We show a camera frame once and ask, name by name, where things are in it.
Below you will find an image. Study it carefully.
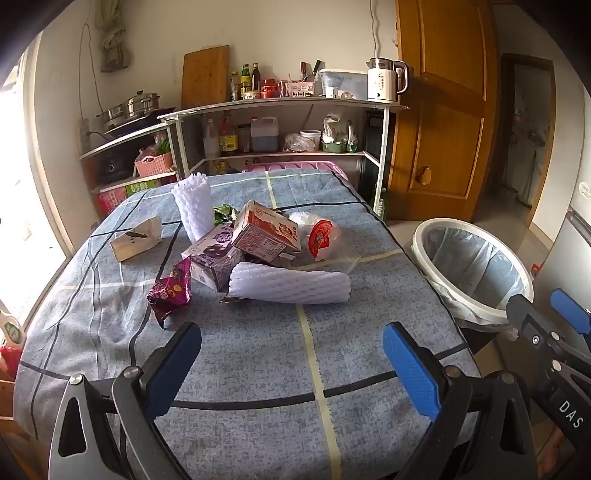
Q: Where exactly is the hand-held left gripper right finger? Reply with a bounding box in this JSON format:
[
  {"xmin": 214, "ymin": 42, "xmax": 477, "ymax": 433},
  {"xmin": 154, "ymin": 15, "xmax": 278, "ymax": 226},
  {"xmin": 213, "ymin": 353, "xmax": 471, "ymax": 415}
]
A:
[{"xmin": 382, "ymin": 322, "xmax": 539, "ymax": 480}]

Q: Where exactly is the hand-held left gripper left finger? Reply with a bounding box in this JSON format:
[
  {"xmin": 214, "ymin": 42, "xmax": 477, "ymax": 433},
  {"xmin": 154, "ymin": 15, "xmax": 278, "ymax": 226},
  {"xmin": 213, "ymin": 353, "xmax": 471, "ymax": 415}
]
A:
[{"xmin": 48, "ymin": 322, "xmax": 202, "ymax": 480}]

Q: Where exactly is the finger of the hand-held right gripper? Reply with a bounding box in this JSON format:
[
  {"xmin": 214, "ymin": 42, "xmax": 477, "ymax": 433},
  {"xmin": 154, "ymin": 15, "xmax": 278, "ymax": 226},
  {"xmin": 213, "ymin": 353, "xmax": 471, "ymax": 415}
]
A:
[
  {"xmin": 505, "ymin": 293, "xmax": 572, "ymax": 378},
  {"xmin": 550, "ymin": 288, "xmax": 591, "ymax": 366}
]

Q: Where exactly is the clear plastic bin liner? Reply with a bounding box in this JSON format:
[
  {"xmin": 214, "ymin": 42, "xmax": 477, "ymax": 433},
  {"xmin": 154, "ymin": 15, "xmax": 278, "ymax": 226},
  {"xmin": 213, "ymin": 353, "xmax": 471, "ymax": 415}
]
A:
[{"xmin": 418, "ymin": 224, "xmax": 527, "ymax": 324}]

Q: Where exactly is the purple snack wrapper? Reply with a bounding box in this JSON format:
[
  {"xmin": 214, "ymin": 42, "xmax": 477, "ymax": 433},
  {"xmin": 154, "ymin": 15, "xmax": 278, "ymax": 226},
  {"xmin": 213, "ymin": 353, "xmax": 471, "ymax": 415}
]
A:
[{"xmin": 147, "ymin": 257, "xmax": 193, "ymax": 329}]

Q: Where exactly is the white rim waste bin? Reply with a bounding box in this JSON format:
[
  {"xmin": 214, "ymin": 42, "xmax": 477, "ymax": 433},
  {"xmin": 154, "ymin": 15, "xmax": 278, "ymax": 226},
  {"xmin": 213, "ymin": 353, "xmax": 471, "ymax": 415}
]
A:
[{"xmin": 412, "ymin": 217, "xmax": 534, "ymax": 356}]

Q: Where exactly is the purple milk carton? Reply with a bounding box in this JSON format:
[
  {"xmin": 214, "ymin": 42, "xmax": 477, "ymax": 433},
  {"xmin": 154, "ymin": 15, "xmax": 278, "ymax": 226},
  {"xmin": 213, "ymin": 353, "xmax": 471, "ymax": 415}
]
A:
[{"xmin": 181, "ymin": 223, "xmax": 245, "ymax": 292}]

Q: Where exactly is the beige paper bag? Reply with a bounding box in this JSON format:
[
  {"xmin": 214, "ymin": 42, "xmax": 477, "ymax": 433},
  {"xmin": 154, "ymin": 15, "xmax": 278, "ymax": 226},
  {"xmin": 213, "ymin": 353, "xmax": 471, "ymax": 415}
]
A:
[{"xmin": 109, "ymin": 216, "xmax": 163, "ymax": 263}]

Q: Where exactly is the white foam net sleeve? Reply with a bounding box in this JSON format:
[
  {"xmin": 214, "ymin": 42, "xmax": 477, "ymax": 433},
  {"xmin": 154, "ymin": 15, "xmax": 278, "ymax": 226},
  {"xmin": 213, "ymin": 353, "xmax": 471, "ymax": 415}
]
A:
[
  {"xmin": 226, "ymin": 261, "xmax": 352, "ymax": 305},
  {"xmin": 171, "ymin": 172, "xmax": 215, "ymax": 243}
]

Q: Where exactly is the clear jelly cup red lid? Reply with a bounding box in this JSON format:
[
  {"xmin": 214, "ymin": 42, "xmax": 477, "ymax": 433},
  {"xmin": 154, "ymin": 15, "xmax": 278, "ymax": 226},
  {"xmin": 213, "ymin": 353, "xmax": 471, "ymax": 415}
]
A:
[{"xmin": 307, "ymin": 219, "xmax": 343, "ymax": 261}]

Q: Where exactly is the red milk carton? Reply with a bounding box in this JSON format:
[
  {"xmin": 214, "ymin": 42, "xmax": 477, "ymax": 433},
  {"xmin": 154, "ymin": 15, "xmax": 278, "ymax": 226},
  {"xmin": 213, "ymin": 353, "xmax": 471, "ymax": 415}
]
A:
[{"xmin": 231, "ymin": 199, "xmax": 302, "ymax": 265}]

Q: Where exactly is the green wrapper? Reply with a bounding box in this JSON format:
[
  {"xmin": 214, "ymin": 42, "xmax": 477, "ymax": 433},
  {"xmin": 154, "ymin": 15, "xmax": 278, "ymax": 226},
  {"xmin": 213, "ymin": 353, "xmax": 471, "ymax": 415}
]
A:
[{"xmin": 212, "ymin": 204, "xmax": 240, "ymax": 227}]

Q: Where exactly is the white plastic bag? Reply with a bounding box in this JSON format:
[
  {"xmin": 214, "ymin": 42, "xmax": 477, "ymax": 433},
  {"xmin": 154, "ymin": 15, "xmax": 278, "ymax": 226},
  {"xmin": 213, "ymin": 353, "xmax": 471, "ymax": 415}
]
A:
[{"xmin": 287, "ymin": 210, "xmax": 319, "ymax": 229}]

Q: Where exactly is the grey fridge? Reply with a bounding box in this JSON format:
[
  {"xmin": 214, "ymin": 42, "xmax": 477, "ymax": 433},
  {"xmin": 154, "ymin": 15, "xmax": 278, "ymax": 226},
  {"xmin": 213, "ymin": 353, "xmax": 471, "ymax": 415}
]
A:
[{"xmin": 531, "ymin": 46, "xmax": 591, "ymax": 305}]

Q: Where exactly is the blue plaid blanket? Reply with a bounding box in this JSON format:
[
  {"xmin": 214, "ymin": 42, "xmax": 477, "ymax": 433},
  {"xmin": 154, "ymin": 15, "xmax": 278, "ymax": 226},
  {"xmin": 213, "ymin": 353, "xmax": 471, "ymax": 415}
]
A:
[{"xmin": 13, "ymin": 167, "xmax": 481, "ymax": 480}]

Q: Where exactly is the green and red carton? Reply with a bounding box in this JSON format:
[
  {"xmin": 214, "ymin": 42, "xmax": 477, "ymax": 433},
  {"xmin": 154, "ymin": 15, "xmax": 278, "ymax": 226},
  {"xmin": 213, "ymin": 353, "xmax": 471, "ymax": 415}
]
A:
[{"xmin": 98, "ymin": 178, "xmax": 164, "ymax": 214}]

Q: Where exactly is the pink plastic basket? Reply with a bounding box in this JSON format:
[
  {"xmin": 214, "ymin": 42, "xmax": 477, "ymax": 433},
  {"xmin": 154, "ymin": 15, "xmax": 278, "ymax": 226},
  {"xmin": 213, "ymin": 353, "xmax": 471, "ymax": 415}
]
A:
[{"xmin": 134, "ymin": 151, "xmax": 175, "ymax": 177}]

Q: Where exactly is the black kitchen appliance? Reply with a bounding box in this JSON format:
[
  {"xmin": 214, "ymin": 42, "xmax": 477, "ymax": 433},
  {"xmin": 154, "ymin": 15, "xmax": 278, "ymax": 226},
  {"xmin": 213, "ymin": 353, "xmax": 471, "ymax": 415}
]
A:
[{"xmin": 99, "ymin": 157, "xmax": 127, "ymax": 178}]

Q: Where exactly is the wooden door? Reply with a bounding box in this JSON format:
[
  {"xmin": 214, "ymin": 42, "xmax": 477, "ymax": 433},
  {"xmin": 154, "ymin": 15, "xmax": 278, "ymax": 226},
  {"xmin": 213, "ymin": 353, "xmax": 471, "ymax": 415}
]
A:
[{"xmin": 385, "ymin": 0, "xmax": 502, "ymax": 223}]

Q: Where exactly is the pink lid storage box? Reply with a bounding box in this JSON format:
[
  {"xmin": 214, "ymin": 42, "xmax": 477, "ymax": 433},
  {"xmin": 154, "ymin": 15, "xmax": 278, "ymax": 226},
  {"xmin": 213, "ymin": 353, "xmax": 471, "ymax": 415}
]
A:
[{"xmin": 241, "ymin": 160, "xmax": 350, "ymax": 183}]

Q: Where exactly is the tall metal shelf rack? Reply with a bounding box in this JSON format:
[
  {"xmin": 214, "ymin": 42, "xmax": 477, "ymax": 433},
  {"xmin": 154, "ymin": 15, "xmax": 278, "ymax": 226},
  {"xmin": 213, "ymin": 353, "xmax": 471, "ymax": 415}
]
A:
[{"xmin": 159, "ymin": 97, "xmax": 409, "ymax": 200}]

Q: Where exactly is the low metal shelf rack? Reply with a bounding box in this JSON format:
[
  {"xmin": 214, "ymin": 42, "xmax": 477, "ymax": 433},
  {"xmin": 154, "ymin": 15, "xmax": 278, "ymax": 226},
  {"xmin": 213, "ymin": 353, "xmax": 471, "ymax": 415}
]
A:
[{"xmin": 78, "ymin": 121, "xmax": 183, "ymax": 222}]

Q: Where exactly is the white plastic bottle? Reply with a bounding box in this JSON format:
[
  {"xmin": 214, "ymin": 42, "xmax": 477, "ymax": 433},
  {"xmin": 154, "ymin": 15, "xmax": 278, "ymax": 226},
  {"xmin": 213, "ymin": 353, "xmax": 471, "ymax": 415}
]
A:
[{"xmin": 203, "ymin": 119, "xmax": 220, "ymax": 160}]

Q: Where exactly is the yellow label sauce bottle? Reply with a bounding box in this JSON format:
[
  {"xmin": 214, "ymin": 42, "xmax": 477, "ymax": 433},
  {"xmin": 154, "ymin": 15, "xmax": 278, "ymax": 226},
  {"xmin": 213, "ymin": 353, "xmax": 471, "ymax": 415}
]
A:
[{"xmin": 218, "ymin": 111, "xmax": 239, "ymax": 155}]

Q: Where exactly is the steel steamer pot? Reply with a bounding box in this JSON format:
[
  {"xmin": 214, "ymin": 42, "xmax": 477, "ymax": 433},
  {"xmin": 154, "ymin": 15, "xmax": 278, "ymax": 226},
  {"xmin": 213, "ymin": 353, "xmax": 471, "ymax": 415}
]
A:
[
  {"xmin": 104, "ymin": 107, "xmax": 176, "ymax": 136},
  {"xmin": 126, "ymin": 91, "xmax": 161, "ymax": 118}
]

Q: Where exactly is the white food bag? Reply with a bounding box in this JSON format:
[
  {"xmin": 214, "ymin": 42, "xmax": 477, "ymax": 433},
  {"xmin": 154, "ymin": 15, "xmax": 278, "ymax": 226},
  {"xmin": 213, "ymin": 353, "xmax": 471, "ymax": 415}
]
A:
[{"xmin": 322, "ymin": 114, "xmax": 352, "ymax": 144}]

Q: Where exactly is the clear plastic bag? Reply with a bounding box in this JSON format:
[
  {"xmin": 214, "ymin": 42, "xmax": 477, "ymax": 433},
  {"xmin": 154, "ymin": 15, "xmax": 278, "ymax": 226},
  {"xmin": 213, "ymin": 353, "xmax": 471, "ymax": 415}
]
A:
[{"xmin": 281, "ymin": 133, "xmax": 319, "ymax": 153}]

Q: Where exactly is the dark liquid plastic jug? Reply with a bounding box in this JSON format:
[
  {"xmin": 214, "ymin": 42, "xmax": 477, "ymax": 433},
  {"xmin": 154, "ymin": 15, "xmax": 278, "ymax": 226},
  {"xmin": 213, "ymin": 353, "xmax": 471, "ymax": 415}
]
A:
[{"xmin": 249, "ymin": 116, "xmax": 280, "ymax": 153}]

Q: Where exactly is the steel pan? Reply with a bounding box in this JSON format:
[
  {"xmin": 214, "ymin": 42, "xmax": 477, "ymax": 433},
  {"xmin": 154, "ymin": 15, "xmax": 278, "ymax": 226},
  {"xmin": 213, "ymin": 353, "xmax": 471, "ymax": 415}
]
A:
[{"xmin": 96, "ymin": 105, "xmax": 127, "ymax": 125}]

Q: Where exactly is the white electric kettle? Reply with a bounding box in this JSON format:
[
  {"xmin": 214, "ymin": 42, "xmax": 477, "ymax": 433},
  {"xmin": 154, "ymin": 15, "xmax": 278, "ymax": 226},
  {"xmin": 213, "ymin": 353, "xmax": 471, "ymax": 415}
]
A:
[{"xmin": 367, "ymin": 57, "xmax": 410, "ymax": 103}]

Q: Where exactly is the clear storage box blue lid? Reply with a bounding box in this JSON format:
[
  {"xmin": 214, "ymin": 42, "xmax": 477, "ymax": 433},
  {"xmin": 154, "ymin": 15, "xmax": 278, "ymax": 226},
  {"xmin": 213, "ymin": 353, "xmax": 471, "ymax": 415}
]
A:
[{"xmin": 318, "ymin": 69, "xmax": 370, "ymax": 99}]

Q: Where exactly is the wooden cutting board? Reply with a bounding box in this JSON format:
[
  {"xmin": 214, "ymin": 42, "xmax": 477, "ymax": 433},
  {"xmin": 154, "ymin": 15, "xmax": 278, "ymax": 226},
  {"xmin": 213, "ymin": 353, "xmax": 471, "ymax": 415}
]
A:
[{"xmin": 181, "ymin": 45, "xmax": 230, "ymax": 110}]

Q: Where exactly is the printed condiment box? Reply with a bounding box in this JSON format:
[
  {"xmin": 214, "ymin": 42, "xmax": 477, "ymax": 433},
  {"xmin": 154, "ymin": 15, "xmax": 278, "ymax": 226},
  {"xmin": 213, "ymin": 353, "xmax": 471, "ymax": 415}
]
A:
[{"xmin": 279, "ymin": 79, "xmax": 317, "ymax": 97}]

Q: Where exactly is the hanging grey-green cloth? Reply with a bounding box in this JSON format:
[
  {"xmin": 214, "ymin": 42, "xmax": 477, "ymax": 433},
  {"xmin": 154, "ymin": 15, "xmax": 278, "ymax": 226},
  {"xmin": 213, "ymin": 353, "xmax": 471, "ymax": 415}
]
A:
[{"xmin": 95, "ymin": 0, "xmax": 134, "ymax": 73}]

